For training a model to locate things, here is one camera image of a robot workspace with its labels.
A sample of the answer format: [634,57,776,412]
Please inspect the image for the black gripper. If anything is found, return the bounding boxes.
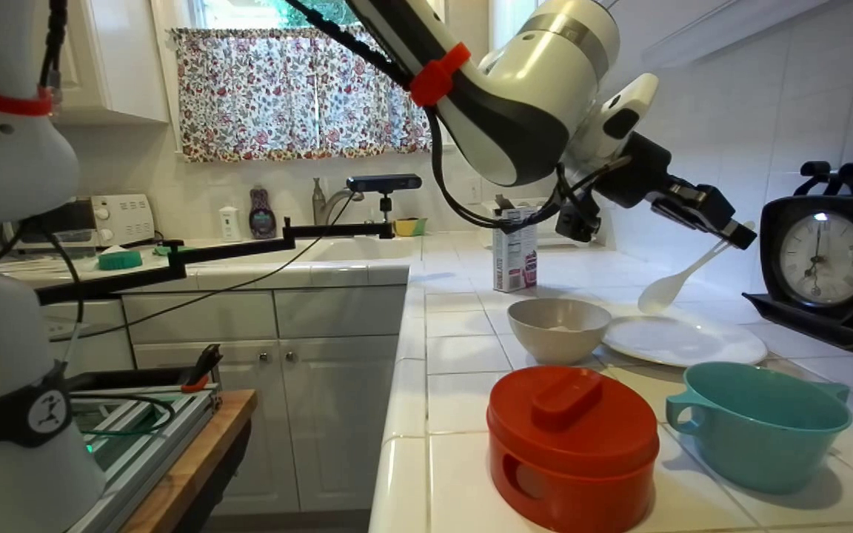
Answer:
[615,129,762,252]

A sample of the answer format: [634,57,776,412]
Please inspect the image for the white plastic spoon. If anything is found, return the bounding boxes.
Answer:
[637,233,735,317]

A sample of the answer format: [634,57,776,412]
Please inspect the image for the white plate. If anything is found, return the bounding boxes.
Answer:
[602,311,769,371]

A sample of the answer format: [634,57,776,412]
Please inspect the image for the black kitchen scale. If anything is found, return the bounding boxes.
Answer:
[739,151,853,354]

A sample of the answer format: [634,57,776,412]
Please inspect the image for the cream bowl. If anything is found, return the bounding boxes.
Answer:
[502,295,612,368]

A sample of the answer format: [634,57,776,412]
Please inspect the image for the white upper cabinet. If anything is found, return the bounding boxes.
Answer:
[608,0,836,111]
[51,0,171,126]

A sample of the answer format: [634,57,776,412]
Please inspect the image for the white cabinet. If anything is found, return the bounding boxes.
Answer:
[51,0,171,126]
[43,285,409,516]
[608,0,836,111]

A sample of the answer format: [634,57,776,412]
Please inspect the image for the granulated sugar carton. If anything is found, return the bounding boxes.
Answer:
[492,200,541,295]

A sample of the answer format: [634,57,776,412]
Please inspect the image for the orange pot with lid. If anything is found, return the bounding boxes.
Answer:
[483,363,662,533]

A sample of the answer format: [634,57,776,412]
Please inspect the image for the yellow green sponge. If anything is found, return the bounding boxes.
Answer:
[391,215,428,240]

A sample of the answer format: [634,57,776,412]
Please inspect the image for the metal faucet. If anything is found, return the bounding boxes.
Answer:
[308,174,354,227]

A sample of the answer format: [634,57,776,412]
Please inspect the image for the white lower cabinet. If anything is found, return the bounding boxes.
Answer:
[43,285,409,516]

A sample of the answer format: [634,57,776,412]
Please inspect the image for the dark soap bottle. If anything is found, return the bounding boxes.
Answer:
[246,184,277,240]

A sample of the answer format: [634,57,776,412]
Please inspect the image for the floral curtain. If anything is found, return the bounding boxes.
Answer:
[168,23,436,166]

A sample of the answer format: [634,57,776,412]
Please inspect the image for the window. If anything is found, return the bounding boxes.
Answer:
[187,0,348,30]

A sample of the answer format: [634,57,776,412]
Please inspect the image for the red black pliers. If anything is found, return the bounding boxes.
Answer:
[177,341,224,397]

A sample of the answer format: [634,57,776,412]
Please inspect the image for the wooden table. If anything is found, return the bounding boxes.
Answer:
[117,384,261,533]

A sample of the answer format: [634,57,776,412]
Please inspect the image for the white toaster oven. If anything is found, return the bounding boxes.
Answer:
[8,188,157,252]

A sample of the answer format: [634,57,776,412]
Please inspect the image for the teal tape roll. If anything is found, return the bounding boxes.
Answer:
[95,246,146,273]

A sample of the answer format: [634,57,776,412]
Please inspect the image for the grey green framed panel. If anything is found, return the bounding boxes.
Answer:
[69,363,221,533]

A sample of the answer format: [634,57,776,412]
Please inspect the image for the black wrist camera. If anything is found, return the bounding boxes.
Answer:
[554,188,603,246]

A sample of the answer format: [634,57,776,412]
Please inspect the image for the teal bowl with handles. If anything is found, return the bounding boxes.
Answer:
[662,359,853,496]

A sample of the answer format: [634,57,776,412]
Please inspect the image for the red velcro strap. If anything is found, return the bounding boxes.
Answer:
[405,42,474,108]

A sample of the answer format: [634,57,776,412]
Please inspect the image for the black stereo camera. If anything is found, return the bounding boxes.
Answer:
[344,171,425,225]

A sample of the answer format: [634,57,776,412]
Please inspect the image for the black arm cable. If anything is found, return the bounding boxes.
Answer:
[288,0,637,233]

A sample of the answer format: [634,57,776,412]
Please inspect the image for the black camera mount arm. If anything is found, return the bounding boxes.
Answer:
[36,215,396,305]

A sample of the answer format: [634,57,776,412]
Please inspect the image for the thin black camera cable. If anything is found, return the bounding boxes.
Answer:
[60,188,360,350]

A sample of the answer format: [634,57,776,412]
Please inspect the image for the black base cable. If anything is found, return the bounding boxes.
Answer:
[43,230,86,374]

